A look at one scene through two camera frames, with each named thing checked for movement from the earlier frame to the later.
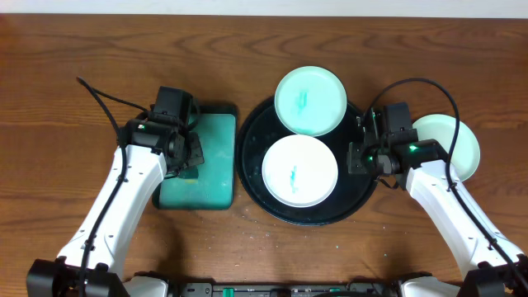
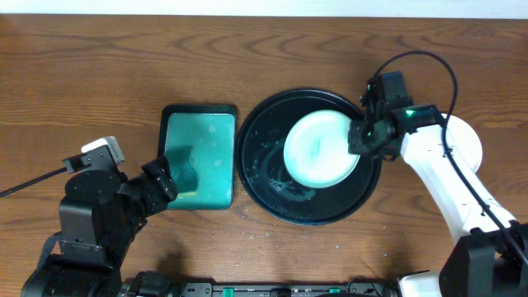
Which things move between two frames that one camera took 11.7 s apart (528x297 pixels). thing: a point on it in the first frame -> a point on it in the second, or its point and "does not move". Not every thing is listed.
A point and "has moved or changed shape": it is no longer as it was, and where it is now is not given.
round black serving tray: [351, 192] does not move
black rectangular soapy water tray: [216, 187] does not move
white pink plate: [299, 171] -> [462, 139]
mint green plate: [310, 101] -> [316, 149]
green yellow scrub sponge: [190, 175] has moved or changed shape
